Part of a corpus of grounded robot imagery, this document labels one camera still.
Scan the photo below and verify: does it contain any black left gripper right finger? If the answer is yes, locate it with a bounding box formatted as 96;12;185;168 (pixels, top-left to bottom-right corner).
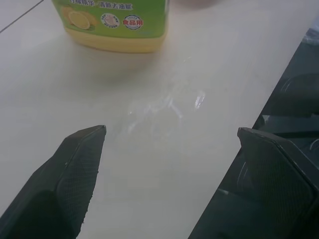
226;127;319;239

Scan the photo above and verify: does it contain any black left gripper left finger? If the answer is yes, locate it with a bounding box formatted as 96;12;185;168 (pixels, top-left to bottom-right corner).
0;124;107;239

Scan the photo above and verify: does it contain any yellow dish soap bottle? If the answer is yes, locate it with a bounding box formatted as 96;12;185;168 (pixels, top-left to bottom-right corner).
51;0;169;54

